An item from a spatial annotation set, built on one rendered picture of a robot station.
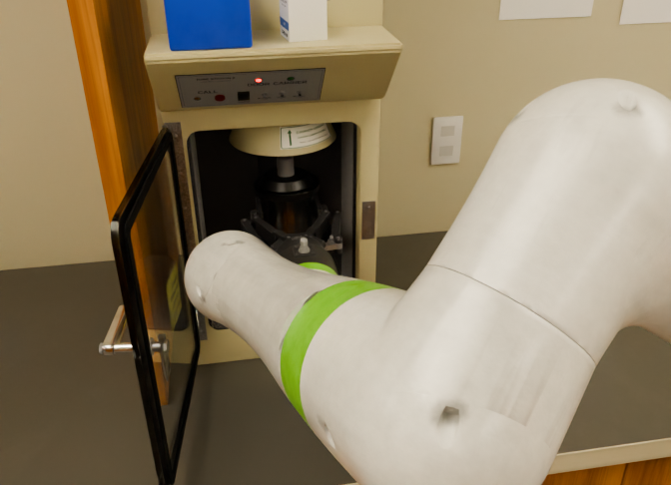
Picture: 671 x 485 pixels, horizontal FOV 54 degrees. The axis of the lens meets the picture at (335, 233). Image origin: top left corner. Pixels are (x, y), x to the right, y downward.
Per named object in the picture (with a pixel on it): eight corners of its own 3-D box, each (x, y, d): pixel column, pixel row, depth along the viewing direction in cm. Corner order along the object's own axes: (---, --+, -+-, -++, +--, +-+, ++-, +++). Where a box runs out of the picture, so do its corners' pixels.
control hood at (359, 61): (158, 106, 93) (148, 34, 88) (381, 94, 98) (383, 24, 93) (152, 134, 83) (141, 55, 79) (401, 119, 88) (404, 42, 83)
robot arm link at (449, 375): (648, 400, 36) (510, 283, 31) (529, 615, 34) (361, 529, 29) (452, 318, 52) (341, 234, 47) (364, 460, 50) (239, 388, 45)
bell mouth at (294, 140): (227, 122, 115) (225, 91, 113) (327, 116, 118) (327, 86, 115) (230, 161, 100) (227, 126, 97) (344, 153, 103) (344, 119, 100)
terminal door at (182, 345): (200, 348, 112) (170, 123, 93) (167, 497, 85) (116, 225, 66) (195, 348, 112) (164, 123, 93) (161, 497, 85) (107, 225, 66)
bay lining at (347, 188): (209, 256, 134) (189, 85, 117) (335, 244, 138) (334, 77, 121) (209, 328, 113) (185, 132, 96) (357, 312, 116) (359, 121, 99)
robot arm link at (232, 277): (369, 452, 50) (442, 325, 52) (250, 388, 45) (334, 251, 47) (234, 329, 83) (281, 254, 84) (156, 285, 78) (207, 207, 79)
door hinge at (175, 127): (192, 340, 113) (162, 123, 94) (207, 339, 114) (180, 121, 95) (192, 346, 112) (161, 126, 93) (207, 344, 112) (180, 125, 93)
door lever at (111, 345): (160, 315, 87) (157, 299, 86) (145, 362, 79) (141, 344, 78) (119, 316, 87) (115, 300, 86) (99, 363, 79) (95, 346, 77)
